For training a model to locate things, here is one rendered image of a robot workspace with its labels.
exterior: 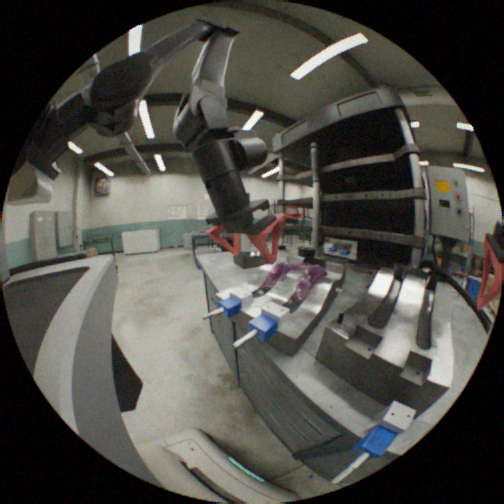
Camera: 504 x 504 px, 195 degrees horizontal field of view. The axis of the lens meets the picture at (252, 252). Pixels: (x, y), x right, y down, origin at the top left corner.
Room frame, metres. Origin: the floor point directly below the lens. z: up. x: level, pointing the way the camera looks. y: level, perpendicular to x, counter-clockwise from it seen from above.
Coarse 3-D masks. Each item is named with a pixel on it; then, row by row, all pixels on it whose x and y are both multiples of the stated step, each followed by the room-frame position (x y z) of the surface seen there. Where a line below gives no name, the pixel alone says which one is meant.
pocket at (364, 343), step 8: (360, 328) 0.16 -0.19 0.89; (352, 336) 0.17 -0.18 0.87; (360, 336) 0.16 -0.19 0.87; (368, 336) 0.14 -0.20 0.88; (376, 336) 0.13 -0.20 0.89; (352, 344) 0.15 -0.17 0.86; (360, 344) 0.14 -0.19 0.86; (368, 344) 0.14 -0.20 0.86; (376, 344) 0.13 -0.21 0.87; (360, 352) 0.12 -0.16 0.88; (368, 352) 0.12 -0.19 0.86
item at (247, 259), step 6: (240, 252) 0.90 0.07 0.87; (246, 252) 0.91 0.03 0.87; (252, 252) 0.93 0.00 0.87; (258, 252) 0.93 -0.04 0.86; (234, 258) 0.89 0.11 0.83; (240, 258) 0.81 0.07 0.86; (246, 258) 0.78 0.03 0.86; (252, 258) 0.80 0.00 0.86; (258, 258) 0.82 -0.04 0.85; (264, 258) 0.84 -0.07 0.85; (240, 264) 0.81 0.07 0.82; (246, 264) 0.78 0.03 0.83; (252, 264) 0.80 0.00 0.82; (258, 264) 0.82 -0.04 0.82; (264, 264) 0.84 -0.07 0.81
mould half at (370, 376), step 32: (384, 288) 0.27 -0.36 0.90; (416, 288) 0.20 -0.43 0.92; (448, 288) 0.12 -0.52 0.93; (352, 320) 0.18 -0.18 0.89; (416, 320) 0.13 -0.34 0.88; (448, 320) 0.06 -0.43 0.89; (320, 352) 0.18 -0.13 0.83; (352, 352) 0.13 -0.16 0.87; (384, 352) 0.09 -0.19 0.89; (416, 352) 0.06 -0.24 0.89; (448, 352) 0.01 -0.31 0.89; (352, 384) 0.10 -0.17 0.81; (384, 384) 0.06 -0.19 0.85; (416, 384) 0.02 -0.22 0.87; (448, 384) -0.04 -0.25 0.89; (416, 416) -0.04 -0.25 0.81
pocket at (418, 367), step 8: (408, 360) 0.06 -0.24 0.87; (416, 360) 0.05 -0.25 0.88; (424, 360) 0.04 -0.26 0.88; (432, 360) 0.03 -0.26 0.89; (408, 368) 0.05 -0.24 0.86; (416, 368) 0.04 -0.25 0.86; (424, 368) 0.03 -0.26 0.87; (408, 376) 0.04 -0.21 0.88; (416, 376) 0.03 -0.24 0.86; (424, 376) 0.02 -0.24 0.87
